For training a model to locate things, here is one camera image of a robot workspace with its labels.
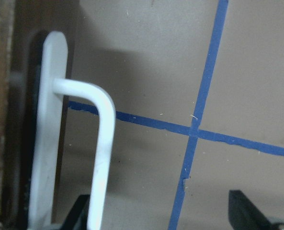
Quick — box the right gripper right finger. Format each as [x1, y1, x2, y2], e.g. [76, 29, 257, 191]
[228, 190, 272, 230]

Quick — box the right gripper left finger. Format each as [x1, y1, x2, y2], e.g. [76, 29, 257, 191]
[63, 195, 90, 230]

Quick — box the wooden drawer with white handle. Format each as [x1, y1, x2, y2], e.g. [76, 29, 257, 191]
[0, 0, 115, 230]

